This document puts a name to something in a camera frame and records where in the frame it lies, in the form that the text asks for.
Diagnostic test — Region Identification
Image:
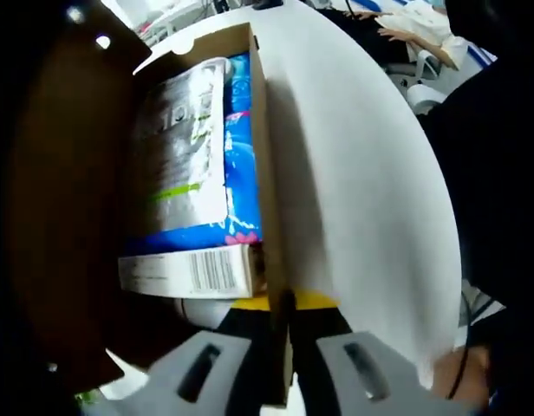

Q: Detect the silver white soft packet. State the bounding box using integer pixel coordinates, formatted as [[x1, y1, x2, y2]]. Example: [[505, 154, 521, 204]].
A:
[[134, 58, 230, 231]]

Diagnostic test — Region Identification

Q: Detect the white swivel office chair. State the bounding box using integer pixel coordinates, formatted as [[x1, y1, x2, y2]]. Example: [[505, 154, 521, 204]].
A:
[[386, 49, 448, 116]]

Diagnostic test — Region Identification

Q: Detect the person's black clothing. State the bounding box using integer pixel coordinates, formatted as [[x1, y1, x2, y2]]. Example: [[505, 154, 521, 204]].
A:
[[416, 51, 534, 416]]

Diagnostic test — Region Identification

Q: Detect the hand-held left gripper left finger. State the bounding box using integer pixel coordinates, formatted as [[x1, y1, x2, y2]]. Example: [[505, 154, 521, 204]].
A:
[[82, 296, 273, 416]]

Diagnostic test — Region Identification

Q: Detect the blue soft tissue pack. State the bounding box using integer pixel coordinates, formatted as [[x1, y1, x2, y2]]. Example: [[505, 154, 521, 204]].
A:
[[126, 107, 264, 257]]

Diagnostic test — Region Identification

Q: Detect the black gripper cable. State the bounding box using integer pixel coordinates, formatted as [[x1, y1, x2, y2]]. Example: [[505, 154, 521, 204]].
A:
[[446, 298, 506, 400]]

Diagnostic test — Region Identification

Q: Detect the brown cardboard shoe box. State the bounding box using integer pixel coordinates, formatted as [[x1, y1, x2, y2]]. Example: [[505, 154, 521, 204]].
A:
[[6, 0, 296, 406]]

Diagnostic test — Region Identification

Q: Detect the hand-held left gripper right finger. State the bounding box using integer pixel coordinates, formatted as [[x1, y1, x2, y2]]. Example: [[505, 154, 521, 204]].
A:
[[290, 289, 467, 416]]

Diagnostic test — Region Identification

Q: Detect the white barcode carton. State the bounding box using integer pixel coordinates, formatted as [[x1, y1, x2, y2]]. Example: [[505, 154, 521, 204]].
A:
[[117, 243, 268, 300]]

